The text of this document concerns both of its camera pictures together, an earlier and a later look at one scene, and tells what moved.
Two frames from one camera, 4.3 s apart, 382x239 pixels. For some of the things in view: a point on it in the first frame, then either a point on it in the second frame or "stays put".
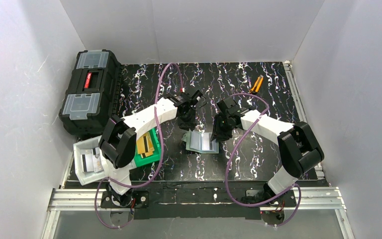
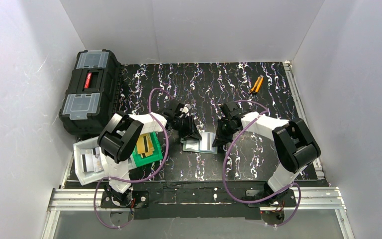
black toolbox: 90,95 stays put
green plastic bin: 139,161 stays put
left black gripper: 187,118 → 187,123
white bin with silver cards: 87,178 stays put
